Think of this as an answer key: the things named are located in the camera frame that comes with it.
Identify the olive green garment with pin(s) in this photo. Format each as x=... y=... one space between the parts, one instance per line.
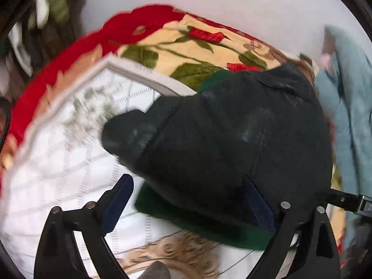
x=58 y=4

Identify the red floral blanket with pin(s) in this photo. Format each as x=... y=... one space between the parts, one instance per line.
x=87 y=49

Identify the black leather jacket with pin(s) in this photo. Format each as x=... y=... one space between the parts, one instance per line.
x=218 y=139

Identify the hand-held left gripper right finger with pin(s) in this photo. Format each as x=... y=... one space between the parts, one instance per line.
x=259 y=207

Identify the brown patterned fuzzy cloth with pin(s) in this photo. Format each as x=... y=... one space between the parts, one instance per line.
x=177 y=251

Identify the white puffer garment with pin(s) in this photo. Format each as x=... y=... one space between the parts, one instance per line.
x=41 y=7

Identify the white quilted floral mat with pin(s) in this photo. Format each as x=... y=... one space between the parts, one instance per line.
x=58 y=165

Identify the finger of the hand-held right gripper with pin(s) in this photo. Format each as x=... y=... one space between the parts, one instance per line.
x=344 y=201

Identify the green garment with white stripes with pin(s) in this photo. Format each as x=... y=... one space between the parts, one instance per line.
x=203 y=229

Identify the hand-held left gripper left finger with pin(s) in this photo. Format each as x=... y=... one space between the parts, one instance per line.
x=116 y=205

